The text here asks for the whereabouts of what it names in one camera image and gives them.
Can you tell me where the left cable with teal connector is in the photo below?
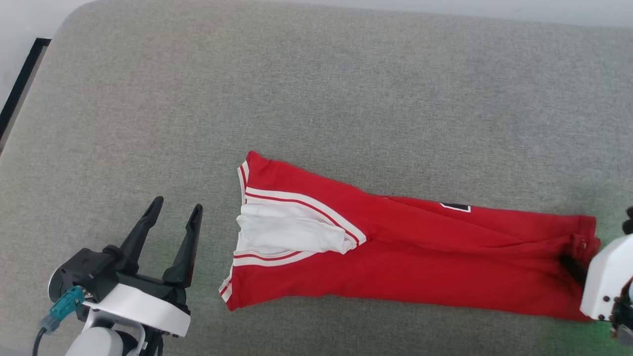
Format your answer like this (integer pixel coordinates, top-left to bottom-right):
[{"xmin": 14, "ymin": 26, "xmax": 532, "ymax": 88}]
[{"xmin": 32, "ymin": 286, "xmax": 86, "ymax": 356}]

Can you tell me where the black skirting strip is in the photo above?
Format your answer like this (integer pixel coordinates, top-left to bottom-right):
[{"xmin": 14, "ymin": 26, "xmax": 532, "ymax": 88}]
[{"xmin": 0, "ymin": 38, "xmax": 52, "ymax": 141}]

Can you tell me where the red and white shirt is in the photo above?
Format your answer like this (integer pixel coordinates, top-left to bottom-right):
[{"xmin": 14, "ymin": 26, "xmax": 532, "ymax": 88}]
[{"xmin": 219, "ymin": 150, "xmax": 601, "ymax": 322}]

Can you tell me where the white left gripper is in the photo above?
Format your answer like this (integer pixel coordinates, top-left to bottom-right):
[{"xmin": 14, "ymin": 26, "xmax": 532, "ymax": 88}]
[{"xmin": 84, "ymin": 196, "xmax": 203, "ymax": 356}]

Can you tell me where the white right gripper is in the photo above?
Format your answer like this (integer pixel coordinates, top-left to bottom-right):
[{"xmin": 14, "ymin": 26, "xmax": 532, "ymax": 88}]
[{"xmin": 559, "ymin": 233, "xmax": 633, "ymax": 322}]

